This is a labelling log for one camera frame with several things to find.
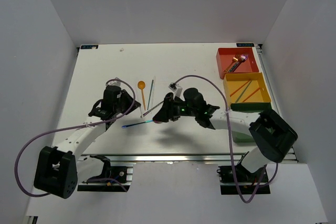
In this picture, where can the yellow container box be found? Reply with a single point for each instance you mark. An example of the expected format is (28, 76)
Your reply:
(232, 81)

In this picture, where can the right blue table label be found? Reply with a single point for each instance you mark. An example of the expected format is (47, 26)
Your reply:
(245, 44)

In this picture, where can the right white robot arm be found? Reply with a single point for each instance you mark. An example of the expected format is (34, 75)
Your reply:
(271, 133)

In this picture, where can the gold fork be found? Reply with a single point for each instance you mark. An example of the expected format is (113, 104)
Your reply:
(237, 58)

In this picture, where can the left blue table label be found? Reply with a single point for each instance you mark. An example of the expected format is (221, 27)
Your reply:
(88, 47)

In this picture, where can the red container box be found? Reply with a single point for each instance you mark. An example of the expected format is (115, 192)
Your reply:
(226, 60)

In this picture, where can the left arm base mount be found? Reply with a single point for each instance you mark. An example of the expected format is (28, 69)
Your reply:
(98, 173)

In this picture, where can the dark teal chopstick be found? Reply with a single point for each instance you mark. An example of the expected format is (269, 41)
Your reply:
(240, 96)

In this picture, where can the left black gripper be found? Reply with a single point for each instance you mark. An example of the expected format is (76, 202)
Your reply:
(125, 94)

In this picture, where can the blue table label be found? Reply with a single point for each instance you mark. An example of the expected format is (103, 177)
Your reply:
(245, 44)
(88, 47)

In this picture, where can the iridescent rainbow spoon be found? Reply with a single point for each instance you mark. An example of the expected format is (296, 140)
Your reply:
(135, 124)

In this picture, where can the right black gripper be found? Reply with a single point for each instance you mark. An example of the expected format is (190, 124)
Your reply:
(167, 110)

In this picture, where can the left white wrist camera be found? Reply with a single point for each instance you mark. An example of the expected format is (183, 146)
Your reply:
(114, 82)

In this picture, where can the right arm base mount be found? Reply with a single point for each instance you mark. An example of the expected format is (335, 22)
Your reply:
(247, 183)

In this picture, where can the black spoon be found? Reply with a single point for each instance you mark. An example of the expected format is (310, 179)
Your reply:
(153, 108)

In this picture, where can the orange chopstick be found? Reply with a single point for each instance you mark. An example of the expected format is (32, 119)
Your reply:
(250, 95)
(239, 88)

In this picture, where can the purple fork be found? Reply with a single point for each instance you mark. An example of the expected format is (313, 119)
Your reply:
(243, 58)

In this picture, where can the clear white chopstick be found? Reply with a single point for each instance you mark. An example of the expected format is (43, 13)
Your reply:
(152, 97)

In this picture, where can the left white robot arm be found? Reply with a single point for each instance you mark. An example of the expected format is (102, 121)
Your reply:
(62, 167)

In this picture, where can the green container box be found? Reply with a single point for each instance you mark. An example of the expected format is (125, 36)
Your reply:
(241, 138)

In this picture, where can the orange spoon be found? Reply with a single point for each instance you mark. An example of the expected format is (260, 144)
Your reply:
(141, 86)

